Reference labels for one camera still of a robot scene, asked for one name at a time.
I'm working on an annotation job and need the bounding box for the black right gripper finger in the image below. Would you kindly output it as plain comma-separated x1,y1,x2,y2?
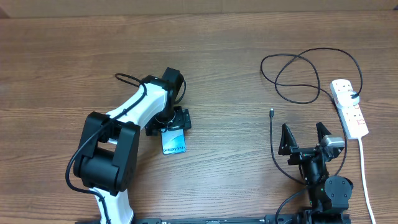
316,122,331,144
278,123,299,156

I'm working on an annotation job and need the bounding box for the Galaxy smartphone with blue screen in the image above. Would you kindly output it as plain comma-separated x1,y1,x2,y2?
161,129,186,155

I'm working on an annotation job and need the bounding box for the black USB charging cable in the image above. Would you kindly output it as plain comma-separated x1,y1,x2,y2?
259,47,364,185

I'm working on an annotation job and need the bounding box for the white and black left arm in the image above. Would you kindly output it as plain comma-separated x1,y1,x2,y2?
65,68,192,223

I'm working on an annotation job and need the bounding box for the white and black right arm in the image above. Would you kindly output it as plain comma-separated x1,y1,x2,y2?
278,122,353,224

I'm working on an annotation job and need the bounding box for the white charger adapter plug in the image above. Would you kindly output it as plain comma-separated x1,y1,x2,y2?
335,91,359,109

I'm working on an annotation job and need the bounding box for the white power strip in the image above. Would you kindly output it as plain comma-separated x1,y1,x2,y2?
330,79,369,139

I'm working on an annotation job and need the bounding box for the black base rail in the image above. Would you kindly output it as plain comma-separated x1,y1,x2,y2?
75,215,351,224

